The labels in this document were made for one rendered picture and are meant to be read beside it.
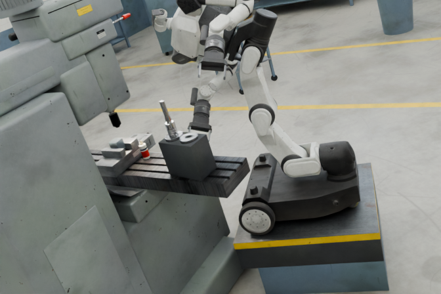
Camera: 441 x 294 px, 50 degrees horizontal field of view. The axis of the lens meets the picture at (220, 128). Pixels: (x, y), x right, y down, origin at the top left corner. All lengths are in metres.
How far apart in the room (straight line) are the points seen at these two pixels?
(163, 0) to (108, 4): 6.13
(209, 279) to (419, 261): 1.20
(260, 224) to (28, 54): 1.47
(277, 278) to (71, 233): 1.24
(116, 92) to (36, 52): 0.48
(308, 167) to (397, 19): 4.30
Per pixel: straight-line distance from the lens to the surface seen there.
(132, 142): 2.62
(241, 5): 2.26
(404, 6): 6.67
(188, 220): 2.80
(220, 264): 2.92
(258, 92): 2.50
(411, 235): 3.16
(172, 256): 2.74
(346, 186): 2.63
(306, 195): 2.61
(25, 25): 2.29
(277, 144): 2.63
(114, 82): 2.42
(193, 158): 2.16
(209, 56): 2.03
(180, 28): 2.38
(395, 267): 2.96
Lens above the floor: 2.03
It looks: 24 degrees down
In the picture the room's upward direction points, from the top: 17 degrees counter-clockwise
